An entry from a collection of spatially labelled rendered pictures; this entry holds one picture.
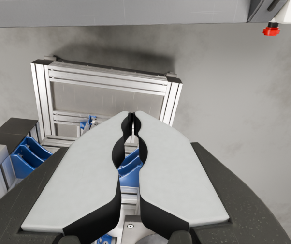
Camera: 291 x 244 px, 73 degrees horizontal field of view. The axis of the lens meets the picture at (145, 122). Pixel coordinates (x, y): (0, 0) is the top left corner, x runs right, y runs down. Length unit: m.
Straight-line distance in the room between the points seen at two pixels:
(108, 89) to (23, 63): 0.61
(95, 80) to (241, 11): 0.91
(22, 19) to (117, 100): 0.89
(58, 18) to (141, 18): 0.13
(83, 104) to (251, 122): 1.30
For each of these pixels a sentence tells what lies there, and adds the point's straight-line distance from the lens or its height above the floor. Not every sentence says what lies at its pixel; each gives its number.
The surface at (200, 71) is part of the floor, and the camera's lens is 1.44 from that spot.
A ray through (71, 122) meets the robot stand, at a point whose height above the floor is 0.22.
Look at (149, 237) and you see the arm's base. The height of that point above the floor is 1.05.
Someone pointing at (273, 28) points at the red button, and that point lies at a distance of 0.60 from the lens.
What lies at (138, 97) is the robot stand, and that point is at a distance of 1.21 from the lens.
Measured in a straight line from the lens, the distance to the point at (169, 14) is 0.37.
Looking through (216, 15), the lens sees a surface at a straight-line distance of 0.39.
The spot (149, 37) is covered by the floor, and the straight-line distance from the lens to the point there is 1.33.
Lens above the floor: 1.31
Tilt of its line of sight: 59 degrees down
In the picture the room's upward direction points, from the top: 176 degrees clockwise
